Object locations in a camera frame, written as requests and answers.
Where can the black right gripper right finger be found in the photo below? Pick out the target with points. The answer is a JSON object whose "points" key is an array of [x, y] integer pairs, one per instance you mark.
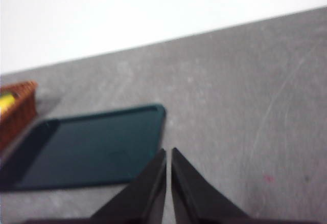
{"points": [[194, 198]]}

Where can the brown wicker basket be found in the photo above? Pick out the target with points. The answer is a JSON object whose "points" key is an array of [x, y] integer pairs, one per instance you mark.
{"points": [[23, 106]]}

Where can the yellow banana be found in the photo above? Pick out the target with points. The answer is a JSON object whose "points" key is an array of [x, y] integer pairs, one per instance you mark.
{"points": [[6, 103]]}

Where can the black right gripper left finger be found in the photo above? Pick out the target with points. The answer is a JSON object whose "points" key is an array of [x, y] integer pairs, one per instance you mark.
{"points": [[143, 196]]}

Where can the dark rectangular tray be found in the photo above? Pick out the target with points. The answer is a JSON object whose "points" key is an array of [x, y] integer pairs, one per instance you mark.
{"points": [[89, 144]]}

